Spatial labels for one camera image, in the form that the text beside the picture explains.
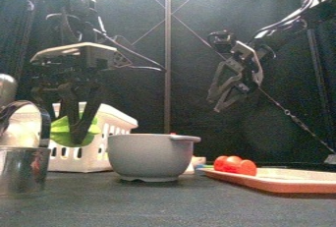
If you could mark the green toy starfruit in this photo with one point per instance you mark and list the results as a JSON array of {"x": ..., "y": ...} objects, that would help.
[{"x": 61, "y": 132}]

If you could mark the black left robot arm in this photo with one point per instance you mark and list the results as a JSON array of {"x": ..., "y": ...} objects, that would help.
[{"x": 73, "y": 5}]

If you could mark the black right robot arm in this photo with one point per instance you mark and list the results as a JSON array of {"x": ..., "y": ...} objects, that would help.
[{"x": 301, "y": 14}]

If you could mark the white plastic slotted basket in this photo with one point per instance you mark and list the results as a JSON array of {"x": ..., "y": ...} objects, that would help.
[{"x": 109, "y": 139}]

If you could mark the shiny steel kettle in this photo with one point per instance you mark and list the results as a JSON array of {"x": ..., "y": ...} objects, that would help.
[{"x": 18, "y": 123}]

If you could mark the grey plastic bowl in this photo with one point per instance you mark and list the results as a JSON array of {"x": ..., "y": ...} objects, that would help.
[{"x": 148, "y": 155}]

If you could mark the red tomatoes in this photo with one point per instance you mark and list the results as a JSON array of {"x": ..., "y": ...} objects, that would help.
[{"x": 233, "y": 164}]

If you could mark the small white toy block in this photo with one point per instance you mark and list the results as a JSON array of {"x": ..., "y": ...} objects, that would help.
[{"x": 196, "y": 163}]

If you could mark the shiny steel cup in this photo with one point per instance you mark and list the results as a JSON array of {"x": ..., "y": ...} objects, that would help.
[{"x": 21, "y": 170}]

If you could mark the orange cutting board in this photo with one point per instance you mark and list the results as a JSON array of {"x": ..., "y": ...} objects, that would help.
[{"x": 284, "y": 180}]

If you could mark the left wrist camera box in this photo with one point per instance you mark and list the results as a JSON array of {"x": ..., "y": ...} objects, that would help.
[{"x": 73, "y": 52}]

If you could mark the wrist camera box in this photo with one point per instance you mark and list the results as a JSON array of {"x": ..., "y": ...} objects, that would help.
[
  {"x": 220, "y": 41},
  {"x": 73, "y": 52}
]

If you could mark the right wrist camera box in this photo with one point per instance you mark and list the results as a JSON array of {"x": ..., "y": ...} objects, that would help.
[{"x": 220, "y": 41}]

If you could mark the vertical metal frame pole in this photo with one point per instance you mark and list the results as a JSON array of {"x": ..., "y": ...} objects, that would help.
[{"x": 166, "y": 57}]

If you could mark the slanted metal frame post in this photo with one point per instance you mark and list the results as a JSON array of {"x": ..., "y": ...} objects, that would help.
[{"x": 317, "y": 67}]

